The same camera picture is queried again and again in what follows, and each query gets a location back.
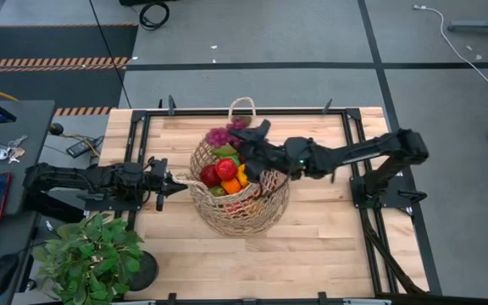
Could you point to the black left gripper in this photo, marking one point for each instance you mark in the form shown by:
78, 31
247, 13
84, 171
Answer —
155, 178

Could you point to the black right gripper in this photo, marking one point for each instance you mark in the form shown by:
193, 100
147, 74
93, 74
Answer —
265, 159

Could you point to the purple grape bunch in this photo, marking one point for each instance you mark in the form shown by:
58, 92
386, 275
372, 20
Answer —
218, 136

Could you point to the yellow bell pepper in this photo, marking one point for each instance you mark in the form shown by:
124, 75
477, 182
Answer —
242, 175

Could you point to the green pear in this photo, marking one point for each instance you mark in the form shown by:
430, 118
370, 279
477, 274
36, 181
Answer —
217, 191

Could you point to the orange fruit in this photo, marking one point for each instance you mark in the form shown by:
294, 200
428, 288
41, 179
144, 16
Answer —
231, 186

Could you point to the red round fruit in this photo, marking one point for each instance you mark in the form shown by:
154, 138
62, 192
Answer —
232, 207

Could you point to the open-weave wicker basket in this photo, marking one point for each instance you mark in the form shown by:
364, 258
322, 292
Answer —
269, 199

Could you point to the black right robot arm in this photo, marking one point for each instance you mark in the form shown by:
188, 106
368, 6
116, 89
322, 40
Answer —
354, 154

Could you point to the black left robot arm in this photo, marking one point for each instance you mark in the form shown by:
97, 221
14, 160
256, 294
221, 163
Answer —
70, 182

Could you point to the black plant pot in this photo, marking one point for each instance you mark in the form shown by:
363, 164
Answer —
147, 271

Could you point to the black power adapter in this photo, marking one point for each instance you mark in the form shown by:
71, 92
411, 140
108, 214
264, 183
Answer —
79, 148

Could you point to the green leafy plant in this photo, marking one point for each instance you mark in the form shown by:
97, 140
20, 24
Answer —
87, 258

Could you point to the black round knob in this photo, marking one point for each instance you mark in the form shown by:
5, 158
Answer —
56, 129

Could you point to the black side desk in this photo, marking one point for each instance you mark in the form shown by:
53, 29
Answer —
28, 127

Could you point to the bunch of metal keys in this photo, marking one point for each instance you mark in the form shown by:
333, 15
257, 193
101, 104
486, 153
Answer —
16, 148

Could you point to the black computer mouse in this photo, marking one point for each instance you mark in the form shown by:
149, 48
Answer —
0, 275

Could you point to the black hazard-striped floor mat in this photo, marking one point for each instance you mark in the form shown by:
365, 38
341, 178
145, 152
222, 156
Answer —
57, 42

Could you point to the grey desk foot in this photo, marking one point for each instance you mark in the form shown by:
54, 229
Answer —
468, 28

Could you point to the black metal table frame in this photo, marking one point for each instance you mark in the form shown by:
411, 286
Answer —
214, 112

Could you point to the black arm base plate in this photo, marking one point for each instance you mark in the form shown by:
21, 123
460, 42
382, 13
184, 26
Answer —
396, 197
117, 205

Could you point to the black frame clamp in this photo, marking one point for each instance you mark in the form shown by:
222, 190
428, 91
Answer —
322, 297
171, 297
171, 105
327, 106

